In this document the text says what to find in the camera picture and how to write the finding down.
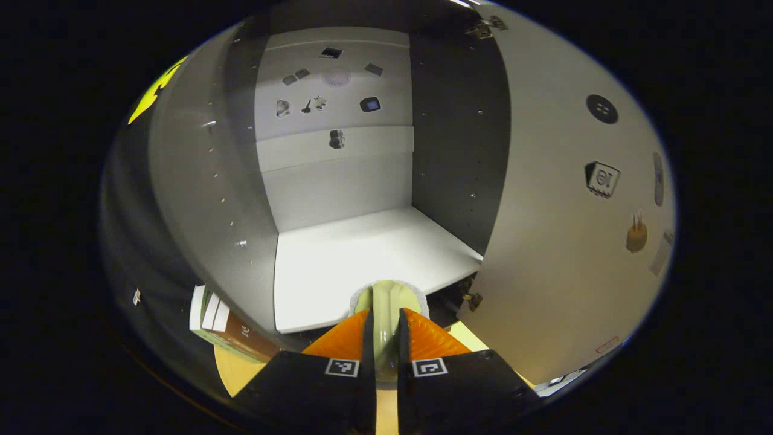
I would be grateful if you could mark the silver cloth clip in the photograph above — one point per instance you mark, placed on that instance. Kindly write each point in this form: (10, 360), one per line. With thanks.
(136, 296)

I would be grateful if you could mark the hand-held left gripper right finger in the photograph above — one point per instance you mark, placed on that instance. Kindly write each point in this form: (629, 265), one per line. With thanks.
(403, 405)

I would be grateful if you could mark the white cabinet shelf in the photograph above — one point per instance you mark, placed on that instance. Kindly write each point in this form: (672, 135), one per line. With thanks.
(362, 260)

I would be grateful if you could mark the frosted pale green bottle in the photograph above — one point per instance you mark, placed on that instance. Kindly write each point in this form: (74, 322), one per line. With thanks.
(384, 338)

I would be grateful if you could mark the dark grey cabinet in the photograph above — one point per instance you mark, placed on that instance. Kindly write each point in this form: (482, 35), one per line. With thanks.
(205, 199)

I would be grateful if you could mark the metal door hinge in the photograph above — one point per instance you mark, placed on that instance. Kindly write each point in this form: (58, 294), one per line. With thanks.
(483, 28)
(473, 300)

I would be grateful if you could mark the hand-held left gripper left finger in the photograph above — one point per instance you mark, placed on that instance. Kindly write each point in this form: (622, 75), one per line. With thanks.
(368, 399)

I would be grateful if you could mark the black backdrop cloth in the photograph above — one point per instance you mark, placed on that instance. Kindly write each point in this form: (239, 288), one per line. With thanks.
(121, 241)

